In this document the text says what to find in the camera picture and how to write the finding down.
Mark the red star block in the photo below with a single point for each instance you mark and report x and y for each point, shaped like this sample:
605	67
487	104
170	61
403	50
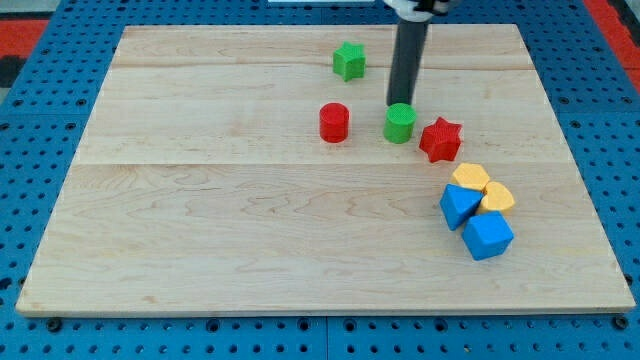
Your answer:
441	140

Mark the yellow hexagon block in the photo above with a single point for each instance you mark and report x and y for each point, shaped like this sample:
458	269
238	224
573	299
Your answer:
471	176

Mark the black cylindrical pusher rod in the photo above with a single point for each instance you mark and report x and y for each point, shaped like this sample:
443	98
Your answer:
409	44

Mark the blue triangle block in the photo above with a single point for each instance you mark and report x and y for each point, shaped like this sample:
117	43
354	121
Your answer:
458	204

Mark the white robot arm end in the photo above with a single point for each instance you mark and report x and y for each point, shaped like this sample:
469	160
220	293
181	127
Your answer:
421	10

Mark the blue cube block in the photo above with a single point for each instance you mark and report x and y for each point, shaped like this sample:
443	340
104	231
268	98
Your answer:
487	235

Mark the light wooden board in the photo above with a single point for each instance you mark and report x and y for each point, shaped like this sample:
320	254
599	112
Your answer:
202	188

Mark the green cylinder block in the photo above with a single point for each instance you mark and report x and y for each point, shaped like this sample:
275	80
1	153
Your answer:
399	123

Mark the red cylinder block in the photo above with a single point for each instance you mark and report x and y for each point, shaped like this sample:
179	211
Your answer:
334	122

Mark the yellow heart block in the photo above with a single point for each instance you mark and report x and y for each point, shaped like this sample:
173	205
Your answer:
496	198

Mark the green star block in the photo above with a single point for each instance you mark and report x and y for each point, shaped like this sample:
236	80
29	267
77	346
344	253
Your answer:
349	61

